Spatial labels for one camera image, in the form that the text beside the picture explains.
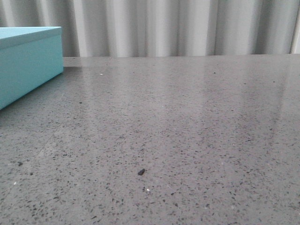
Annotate light blue storage box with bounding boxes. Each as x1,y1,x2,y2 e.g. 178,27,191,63
0,27,63,108

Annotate small black debris piece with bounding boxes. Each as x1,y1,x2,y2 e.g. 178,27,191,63
138,169,145,175

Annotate grey pleated curtain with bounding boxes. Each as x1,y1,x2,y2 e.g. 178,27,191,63
0,0,300,57

